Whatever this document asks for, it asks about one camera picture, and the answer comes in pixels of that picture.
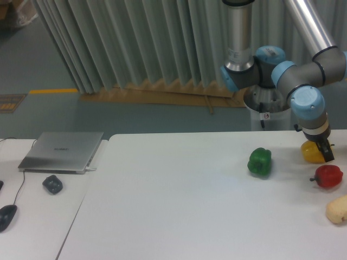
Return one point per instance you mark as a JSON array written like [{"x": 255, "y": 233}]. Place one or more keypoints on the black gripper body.
[{"x": 316, "y": 135}]

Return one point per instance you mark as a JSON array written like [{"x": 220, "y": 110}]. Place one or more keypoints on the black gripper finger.
[{"x": 325, "y": 149}]

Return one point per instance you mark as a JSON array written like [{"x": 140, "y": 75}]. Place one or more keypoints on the yellow bell pepper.
[{"x": 312, "y": 154}]

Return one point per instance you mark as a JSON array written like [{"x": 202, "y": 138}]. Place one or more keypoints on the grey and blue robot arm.
[{"x": 298, "y": 85}]

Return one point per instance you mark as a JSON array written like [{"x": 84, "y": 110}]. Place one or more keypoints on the red bell pepper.
[{"x": 327, "y": 176}]

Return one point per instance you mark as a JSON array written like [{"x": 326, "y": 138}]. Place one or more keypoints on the green bell pepper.
[{"x": 260, "y": 162}]

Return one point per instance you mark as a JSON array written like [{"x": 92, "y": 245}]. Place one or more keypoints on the beige bread loaf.
[{"x": 336, "y": 210}]

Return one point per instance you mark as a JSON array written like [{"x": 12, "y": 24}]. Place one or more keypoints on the white usb plug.
[{"x": 90, "y": 169}]

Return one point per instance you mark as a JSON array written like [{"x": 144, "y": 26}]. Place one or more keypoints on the grey pleated curtain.
[{"x": 175, "y": 46}]

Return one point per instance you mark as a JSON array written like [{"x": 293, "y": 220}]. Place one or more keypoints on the silver laptop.
[{"x": 62, "y": 152}]

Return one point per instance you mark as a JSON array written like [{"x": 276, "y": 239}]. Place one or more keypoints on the black earbuds case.
[{"x": 53, "y": 184}]

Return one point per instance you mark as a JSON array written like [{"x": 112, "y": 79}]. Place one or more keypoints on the clear plastic bag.
[{"x": 20, "y": 14}]

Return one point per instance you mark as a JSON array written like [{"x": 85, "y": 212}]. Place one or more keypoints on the black computer mouse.
[{"x": 7, "y": 214}]

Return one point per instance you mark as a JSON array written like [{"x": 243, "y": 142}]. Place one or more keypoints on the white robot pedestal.
[{"x": 268, "y": 109}]

